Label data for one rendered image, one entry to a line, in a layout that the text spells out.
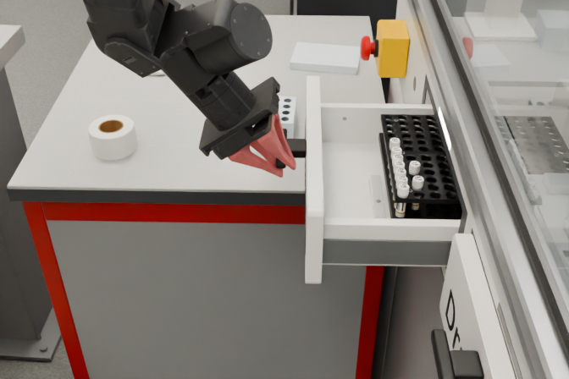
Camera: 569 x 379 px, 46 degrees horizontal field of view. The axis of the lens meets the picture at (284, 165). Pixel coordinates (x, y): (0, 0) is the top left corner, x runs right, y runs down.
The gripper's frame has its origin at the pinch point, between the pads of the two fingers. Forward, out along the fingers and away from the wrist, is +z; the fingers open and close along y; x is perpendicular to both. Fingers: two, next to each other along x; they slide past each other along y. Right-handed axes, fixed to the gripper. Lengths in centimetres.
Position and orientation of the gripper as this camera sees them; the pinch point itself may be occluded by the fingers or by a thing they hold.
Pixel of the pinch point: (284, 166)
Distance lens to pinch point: 79.9
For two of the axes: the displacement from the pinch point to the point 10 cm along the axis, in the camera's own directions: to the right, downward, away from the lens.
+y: 8.0, -4.6, -3.7
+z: 5.9, 6.6, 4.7
